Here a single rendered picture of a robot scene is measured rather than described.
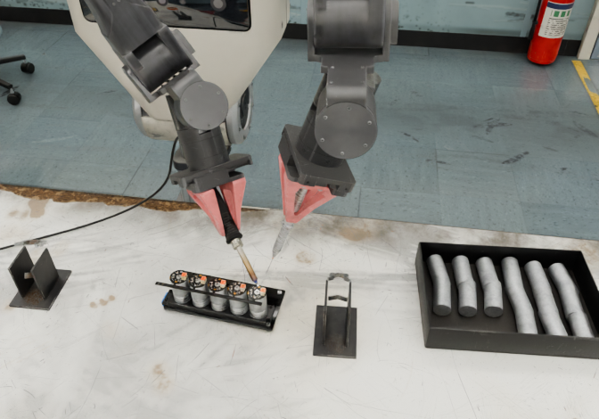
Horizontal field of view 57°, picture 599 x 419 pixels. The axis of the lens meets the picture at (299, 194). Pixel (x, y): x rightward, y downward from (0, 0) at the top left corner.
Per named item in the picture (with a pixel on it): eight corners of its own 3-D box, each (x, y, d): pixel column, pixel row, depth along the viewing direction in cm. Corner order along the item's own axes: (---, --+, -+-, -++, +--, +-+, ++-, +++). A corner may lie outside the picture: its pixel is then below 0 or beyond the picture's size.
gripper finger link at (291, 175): (267, 231, 64) (294, 166, 59) (258, 193, 69) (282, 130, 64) (320, 237, 66) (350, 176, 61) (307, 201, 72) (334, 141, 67)
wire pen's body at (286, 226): (283, 253, 70) (314, 185, 64) (272, 252, 69) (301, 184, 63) (282, 245, 71) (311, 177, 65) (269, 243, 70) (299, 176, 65)
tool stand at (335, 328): (355, 340, 79) (359, 266, 78) (356, 368, 70) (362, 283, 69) (315, 338, 80) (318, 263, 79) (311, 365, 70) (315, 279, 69)
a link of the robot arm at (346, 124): (397, -6, 54) (309, -5, 54) (406, 28, 44) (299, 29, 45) (389, 108, 60) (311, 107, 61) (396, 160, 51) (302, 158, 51)
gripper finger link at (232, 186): (260, 227, 76) (242, 162, 74) (213, 246, 73) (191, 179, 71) (243, 220, 82) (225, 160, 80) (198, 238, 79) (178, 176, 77)
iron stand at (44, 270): (70, 299, 85) (73, 236, 84) (39, 316, 76) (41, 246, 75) (34, 295, 85) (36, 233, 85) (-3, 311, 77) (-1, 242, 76)
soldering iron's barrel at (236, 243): (258, 280, 75) (239, 240, 78) (260, 276, 74) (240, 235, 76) (250, 284, 75) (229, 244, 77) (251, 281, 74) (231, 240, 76)
